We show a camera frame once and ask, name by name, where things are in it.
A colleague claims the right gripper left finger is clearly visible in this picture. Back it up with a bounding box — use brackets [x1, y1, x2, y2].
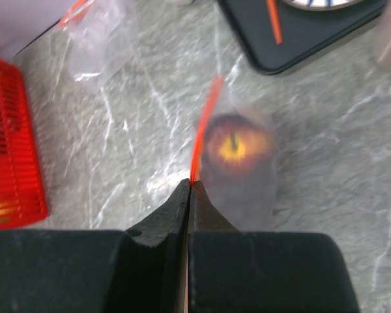
[0, 180, 191, 312]

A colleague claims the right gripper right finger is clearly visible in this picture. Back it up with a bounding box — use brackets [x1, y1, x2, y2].
[188, 182, 360, 312]

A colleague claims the clear zip bag orange zipper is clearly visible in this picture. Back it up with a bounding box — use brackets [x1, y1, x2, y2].
[190, 74, 278, 231]

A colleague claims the dark red apple toy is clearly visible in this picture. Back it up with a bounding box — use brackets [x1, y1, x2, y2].
[199, 113, 276, 185]

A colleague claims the red plastic basket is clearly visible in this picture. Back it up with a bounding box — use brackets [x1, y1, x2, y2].
[0, 59, 48, 230]

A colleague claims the black tray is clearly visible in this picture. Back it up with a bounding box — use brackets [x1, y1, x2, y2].
[218, 1, 386, 75]

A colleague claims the striped white plate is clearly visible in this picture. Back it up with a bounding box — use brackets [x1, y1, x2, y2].
[282, 0, 362, 12]

